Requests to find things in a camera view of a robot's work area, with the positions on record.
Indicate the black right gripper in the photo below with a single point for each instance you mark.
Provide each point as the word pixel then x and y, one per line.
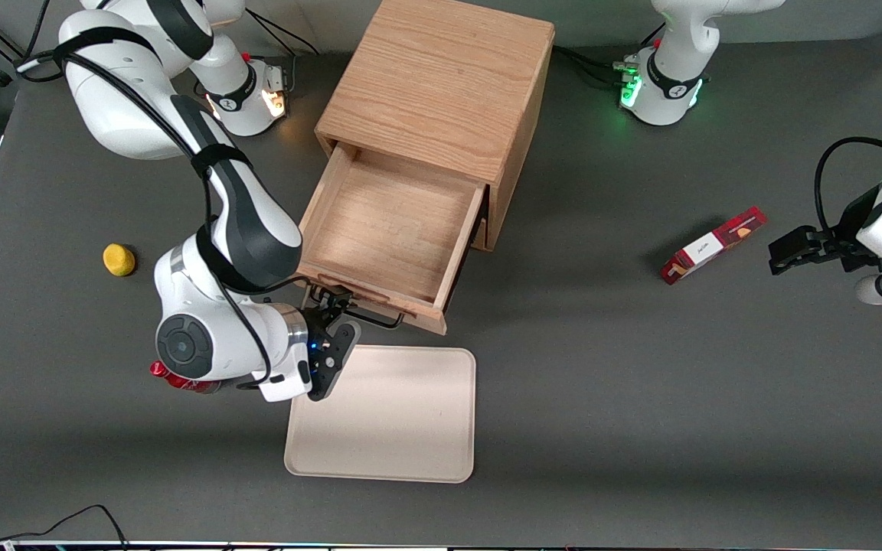
pixel 321 315

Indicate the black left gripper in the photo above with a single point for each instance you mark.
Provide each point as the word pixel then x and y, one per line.
pixel 853 226

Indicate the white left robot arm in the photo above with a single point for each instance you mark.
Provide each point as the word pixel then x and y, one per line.
pixel 671 88

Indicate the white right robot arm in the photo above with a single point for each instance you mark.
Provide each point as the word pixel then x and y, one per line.
pixel 257 229

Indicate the wooden drawer cabinet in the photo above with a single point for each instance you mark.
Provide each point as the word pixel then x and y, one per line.
pixel 441 76

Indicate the red and white carton box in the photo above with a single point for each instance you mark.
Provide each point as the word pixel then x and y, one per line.
pixel 709 246

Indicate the beige rectangular tray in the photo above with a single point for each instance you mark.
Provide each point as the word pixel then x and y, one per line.
pixel 399 421

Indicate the red bottle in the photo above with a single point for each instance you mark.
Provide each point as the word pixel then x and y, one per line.
pixel 157 370

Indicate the yellow lemon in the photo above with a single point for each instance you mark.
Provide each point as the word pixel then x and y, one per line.
pixel 119 259

